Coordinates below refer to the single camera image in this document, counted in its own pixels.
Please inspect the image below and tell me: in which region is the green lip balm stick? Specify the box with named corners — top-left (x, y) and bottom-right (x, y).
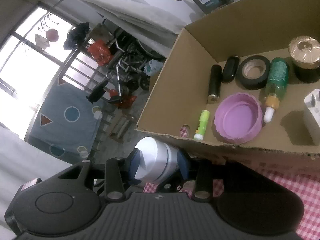
top-left (194, 110), bottom-right (210, 140)

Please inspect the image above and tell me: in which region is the white supplement bottle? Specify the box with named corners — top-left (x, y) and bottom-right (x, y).
top-left (135, 137), bottom-right (178, 184)

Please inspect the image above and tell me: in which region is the purple plastic lid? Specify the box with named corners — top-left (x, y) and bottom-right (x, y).
top-left (214, 93), bottom-right (263, 145)

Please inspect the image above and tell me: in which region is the red plastic bag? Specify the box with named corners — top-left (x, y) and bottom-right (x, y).
top-left (87, 40), bottom-right (113, 66)

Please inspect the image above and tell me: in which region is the wheelchair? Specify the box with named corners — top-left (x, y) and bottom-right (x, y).
top-left (85, 28), bottom-right (166, 106)

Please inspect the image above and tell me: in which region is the black gold lipstick tube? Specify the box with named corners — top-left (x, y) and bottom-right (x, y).
top-left (207, 64), bottom-right (222, 103)

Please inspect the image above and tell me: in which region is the red white checkered tablecloth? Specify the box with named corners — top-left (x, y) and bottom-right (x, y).
top-left (142, 126), bottom-right (320, 240)

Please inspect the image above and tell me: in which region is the white power adapter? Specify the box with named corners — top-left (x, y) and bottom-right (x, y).
top-left (303, 88), bottom-right (320, 146)

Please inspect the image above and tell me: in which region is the brown cardboard box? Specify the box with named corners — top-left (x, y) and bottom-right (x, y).
top-left (137, 0), bottom-right (319, 174)

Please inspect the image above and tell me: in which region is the black electrical tape roll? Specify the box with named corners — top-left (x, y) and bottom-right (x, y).
top-left (236, 55), bottom-right (271, 90)

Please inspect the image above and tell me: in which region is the gold lid cosmetic jar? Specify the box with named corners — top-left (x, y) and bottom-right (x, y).
top-left (288, 36), bottom-right (319, 74)

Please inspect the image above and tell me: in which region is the green dropper bottle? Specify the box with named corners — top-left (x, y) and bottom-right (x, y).
top-left (264, 57), bottom-right (289, 123)

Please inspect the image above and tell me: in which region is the grey white curtain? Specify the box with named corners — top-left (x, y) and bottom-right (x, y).
top-left (80, 0), bottom-right (186, 57)

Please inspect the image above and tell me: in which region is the black oval case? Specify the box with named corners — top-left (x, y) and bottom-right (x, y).
top-left (222, 56), bottom-right (240, 83)

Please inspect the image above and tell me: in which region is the blue play mat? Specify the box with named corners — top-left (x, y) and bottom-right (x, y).
top-left (27, 79), bottom-right (104, 164)

